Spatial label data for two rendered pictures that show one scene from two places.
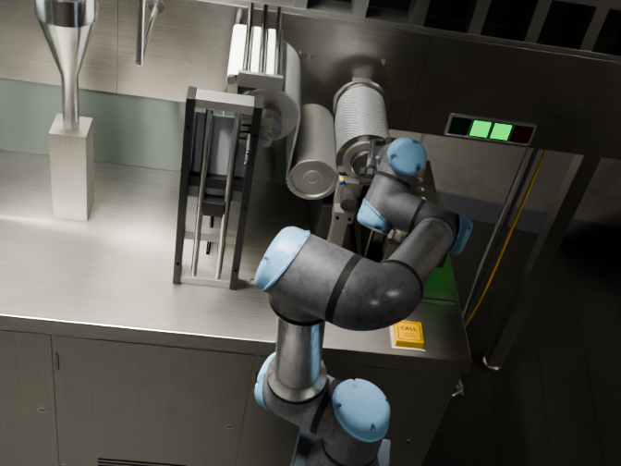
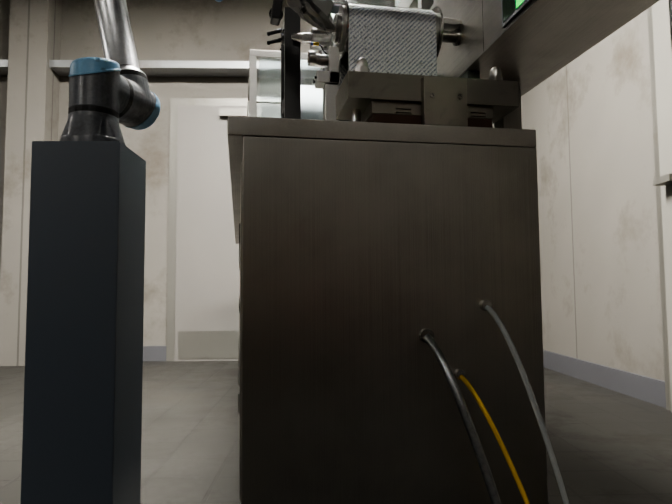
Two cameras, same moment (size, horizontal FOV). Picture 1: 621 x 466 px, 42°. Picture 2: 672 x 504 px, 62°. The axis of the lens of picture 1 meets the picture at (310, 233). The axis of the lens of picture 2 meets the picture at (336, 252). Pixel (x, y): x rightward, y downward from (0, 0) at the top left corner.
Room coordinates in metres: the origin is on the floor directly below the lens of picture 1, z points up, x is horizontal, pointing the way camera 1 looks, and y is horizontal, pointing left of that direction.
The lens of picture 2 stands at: (1.58, -1.55, 0.55)
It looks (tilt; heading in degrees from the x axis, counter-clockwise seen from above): 4 degrees up; 89
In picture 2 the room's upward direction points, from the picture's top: straight up
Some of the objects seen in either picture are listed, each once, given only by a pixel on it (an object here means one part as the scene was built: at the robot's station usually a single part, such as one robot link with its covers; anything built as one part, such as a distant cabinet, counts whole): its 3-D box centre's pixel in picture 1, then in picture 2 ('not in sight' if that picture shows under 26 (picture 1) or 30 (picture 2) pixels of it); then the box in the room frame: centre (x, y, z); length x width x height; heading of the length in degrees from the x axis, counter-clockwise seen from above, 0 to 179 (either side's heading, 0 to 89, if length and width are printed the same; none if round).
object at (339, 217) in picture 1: (337, 231); (326, 105); (1.59, -0.07, 1.05); 0.06 x 0.05 x 0.31; 8
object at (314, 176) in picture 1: (311, 150); not in sight; (1.74, 0.04, 1.17); 0.26 x 0.12 x 0.12; 8
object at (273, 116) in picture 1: (267, 122); (320, 38); (1.57, 0.15, 1.33); 0.06 x 0.06 x 0.06; 8
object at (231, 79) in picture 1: (228, 134); not in sight; (1.74, 0.26, 1.17); 0.34 x 0.05 x 0.54; 8
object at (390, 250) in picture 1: (407, 207); (424, 100); (1.82, -0.25, 1.00); 0.40 x 0.16 x 0.06; 8
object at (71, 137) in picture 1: (70, 119); not in sight; (1.63, 0.63, 1.18); 0.14 x 0.14 x 0.57
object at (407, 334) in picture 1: (407, 334); not in sight; (1.43, -0.29, 0.91); 0.07 x 0.07 x 0.02; 8
